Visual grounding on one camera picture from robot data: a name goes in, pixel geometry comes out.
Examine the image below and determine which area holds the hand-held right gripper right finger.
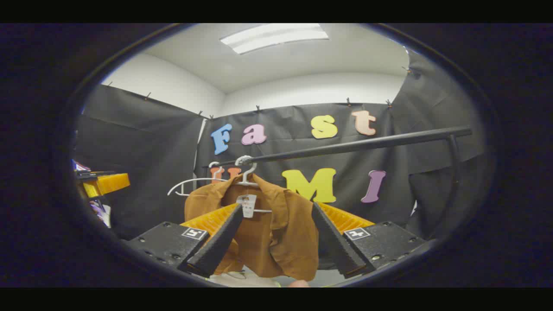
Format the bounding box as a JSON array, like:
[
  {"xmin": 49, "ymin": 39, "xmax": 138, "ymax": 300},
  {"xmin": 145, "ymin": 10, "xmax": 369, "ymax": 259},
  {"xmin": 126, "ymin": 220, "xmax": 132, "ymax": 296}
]
[{"xmin": 311, "ymin": 201, "xmax": 429, "ymax": 279}]

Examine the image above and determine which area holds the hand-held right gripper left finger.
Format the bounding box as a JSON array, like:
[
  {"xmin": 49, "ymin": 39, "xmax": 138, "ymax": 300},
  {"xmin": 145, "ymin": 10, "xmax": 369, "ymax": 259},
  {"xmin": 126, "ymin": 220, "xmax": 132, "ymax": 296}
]
[{"xmin": 123, "ymin": 203, "xmax": 245, "ymax": 279}]

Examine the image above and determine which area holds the brown shirt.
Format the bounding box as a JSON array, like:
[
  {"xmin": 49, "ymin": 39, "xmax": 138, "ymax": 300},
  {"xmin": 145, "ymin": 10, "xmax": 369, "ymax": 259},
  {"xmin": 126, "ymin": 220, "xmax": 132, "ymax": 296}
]
[{"xmin": 184, "ymin": 173, "xmax": 320, "ymax": 281}]

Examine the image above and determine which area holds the white plastic hanger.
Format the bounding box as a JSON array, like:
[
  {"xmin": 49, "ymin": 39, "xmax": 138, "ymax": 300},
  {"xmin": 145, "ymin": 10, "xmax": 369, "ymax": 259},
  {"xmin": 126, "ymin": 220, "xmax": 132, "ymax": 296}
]
[{"xmin": 168, "ymin": 162, "xmax": 229, "ymax": 197}]

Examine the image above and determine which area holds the white hanger with taped hook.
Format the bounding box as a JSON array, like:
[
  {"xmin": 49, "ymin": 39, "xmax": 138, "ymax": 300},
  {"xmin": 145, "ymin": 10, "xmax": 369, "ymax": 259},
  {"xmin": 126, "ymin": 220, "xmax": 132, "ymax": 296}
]
[{"xmin": 235, "ymin": 155, "xmax": 273, "ymax": 214}]

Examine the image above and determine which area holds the black clothes rack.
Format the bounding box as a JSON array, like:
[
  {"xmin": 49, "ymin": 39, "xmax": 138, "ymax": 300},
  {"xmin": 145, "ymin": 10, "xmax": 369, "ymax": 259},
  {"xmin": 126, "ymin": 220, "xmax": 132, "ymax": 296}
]
[{"xmin": 202, "ymin": 126, "xmax": 473, "ymax": 240}]

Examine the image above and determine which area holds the black backdrop cloth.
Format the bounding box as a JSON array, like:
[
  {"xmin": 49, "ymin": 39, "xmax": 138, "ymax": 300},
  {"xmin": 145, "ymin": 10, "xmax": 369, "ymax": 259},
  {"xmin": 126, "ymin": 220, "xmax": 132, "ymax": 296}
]
[{"xmin": 73, "ymin": 48, "xmax": 489, "ymax": 242}]

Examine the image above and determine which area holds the ceiling light panel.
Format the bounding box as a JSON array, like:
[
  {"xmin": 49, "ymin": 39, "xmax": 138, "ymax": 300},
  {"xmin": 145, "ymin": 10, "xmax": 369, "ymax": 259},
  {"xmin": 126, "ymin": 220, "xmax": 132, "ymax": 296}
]
[{"xmin": 219, "ymin": 24, "xmax": 330, "ymax": 55}]

